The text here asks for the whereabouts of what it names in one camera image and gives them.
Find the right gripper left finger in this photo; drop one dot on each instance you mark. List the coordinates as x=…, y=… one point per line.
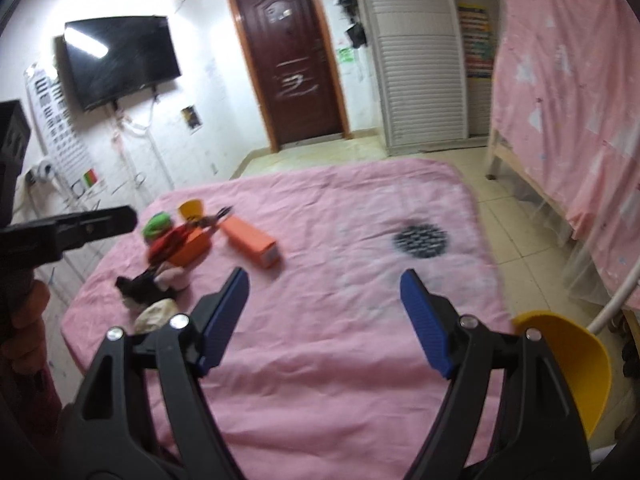
x=109, y=431

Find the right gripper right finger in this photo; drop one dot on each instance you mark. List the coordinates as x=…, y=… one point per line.
x=538, y=433

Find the clear plastic bag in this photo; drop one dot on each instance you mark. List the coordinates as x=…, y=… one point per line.
x=155, y=316

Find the long orange box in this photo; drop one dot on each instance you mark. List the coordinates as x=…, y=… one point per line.
x=254, y=243

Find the yellow plastic trash bin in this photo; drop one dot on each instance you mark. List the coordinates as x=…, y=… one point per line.
x=582, y=358

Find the eye chart poster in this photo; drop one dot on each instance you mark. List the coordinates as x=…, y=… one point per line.
x=71, y=159

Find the black white cloth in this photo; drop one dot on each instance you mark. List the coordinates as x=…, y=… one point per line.
x=154, y=284

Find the white metal chair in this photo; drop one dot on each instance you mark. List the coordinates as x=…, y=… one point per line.
x=616, y=303

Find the red knitted sock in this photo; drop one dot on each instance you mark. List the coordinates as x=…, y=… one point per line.
x=167, y=245

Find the small yellow cup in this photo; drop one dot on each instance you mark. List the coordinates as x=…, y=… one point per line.
x=192, y=210

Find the pink tablecloth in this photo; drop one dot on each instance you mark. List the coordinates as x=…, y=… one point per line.
x=324, y=376

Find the pink bed curtain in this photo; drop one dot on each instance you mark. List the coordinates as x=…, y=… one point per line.
x=566, y=101

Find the dark red wooden door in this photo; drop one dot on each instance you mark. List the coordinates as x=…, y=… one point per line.
x=289, y=55

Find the black hanging bag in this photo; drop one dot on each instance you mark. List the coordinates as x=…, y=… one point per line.
x=355, y=31

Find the white louvered wardrobe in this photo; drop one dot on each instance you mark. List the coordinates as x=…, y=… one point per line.
x=417, y=48

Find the black wall television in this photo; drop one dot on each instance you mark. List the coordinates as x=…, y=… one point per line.
x=110, y=58

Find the wooden bed frame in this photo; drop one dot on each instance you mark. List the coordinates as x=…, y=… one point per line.
x=500, y=153

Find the colourful wall poster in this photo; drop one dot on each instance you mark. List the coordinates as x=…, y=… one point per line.
x=478, y=44

